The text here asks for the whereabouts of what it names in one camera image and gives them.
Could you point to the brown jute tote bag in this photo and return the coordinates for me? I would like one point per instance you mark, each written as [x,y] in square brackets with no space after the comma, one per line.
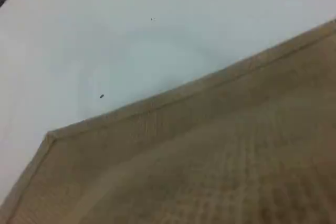
[197,161]

